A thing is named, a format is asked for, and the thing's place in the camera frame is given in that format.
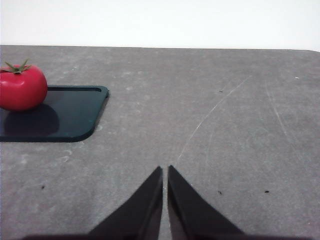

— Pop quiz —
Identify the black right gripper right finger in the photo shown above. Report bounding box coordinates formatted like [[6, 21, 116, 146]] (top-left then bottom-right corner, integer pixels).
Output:
[[166, 164, 246, 240]]

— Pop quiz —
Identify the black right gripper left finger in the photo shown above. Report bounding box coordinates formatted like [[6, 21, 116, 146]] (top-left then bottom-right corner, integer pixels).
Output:
[[87, 165, 164, 240]]

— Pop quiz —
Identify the red tomato with green stem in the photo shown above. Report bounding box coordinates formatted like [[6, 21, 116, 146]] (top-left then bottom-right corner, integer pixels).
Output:
[[0, 58, 49, 112]]

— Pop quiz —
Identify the dark rectangular cutting board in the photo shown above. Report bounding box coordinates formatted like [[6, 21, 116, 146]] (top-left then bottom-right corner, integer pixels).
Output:
[[0, 85, 110, 143]]

